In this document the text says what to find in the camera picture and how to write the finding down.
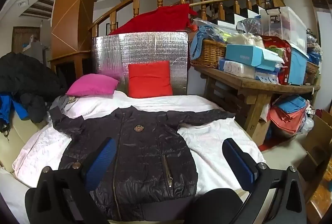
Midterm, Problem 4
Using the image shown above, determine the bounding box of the pink pillow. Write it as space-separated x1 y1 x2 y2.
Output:
66 74 120 97

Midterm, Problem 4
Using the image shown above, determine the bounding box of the blue storage bin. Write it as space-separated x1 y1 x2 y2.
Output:
288 43 310 85

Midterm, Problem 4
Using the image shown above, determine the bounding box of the bagged beige cloth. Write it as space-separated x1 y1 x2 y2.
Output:
227 32 265 48

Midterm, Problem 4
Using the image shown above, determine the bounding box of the large brown cardboard box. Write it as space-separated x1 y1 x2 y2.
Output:
297 110 332 214

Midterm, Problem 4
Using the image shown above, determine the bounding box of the wicker basket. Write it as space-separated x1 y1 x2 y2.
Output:
190 39 229 69

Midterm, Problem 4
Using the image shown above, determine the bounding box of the light blue cardboard box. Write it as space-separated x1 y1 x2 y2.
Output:
225 44 282 72

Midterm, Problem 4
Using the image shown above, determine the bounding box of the blue jacket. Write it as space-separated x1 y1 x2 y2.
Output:
0 94 30 123

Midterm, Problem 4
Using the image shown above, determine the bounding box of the black puffer jacket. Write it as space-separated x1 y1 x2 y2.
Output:
49 106 236 222

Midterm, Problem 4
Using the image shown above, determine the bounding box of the clear plastic bag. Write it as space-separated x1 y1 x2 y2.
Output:
237 17 262 33

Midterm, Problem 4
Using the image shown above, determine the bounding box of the red cloth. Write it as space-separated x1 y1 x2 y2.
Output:
109 4 198 35

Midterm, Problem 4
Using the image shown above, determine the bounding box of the stack of folded cloths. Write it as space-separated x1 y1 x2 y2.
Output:
270 95 310 133

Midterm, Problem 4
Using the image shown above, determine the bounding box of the white quilted blanket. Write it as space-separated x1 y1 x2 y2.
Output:
12 90 266 224

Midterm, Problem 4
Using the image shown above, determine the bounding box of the curved wooden column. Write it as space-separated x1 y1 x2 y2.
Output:
50 0 101 58

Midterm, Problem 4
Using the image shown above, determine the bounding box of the blue cloth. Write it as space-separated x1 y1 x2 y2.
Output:
190 25 226 58

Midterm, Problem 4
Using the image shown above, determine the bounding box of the wooden table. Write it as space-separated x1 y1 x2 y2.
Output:
190 64 321 139

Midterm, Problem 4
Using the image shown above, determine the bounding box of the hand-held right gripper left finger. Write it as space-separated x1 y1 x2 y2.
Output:
31 137 117 224

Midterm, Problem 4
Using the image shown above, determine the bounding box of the red gift box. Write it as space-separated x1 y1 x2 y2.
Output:
261 36 291 84

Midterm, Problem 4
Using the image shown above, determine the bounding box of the silver insulation panel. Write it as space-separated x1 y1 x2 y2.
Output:
91 31 189 96

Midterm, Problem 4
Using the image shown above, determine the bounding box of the red pillow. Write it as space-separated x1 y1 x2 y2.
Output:
128 60 173 99

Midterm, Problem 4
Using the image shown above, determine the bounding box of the grey garment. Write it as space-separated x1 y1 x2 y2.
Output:
50 95 78 113

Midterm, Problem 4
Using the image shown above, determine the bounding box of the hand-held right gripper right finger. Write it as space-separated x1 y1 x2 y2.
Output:
222 138 308 224

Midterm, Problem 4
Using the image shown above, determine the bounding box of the wooden cabinet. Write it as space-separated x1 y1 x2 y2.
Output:
49 50 91 76

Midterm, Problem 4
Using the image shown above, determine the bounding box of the white tissue pack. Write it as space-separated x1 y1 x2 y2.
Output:
219 59 256 79

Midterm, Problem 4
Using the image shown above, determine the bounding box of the clear plastic storage box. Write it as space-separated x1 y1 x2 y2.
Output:
260 6 308 50

